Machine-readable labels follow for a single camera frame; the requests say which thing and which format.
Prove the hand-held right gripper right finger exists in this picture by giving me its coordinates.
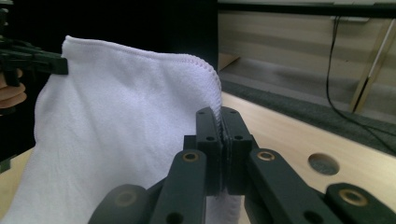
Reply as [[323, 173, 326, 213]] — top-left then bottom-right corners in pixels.
[[219, 105, 260, 197]]

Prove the black wall cable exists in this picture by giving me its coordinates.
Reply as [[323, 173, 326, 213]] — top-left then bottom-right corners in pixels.
[[324, 15, 396, 154]]

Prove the white printed baby garment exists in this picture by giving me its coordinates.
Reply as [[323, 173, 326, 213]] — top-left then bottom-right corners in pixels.
[[0, 35, 244, 224]]

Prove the beige wall trim strip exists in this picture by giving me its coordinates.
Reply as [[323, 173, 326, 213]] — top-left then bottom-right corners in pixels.
[[347, 18, 396, 116]]

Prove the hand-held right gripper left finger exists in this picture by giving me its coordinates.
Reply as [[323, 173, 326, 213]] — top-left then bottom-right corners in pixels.
[[182, 106, 224, 198]]

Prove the black horizontal bar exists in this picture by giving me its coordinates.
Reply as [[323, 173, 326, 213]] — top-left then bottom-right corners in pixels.
[[218, 1, 396, 20]]

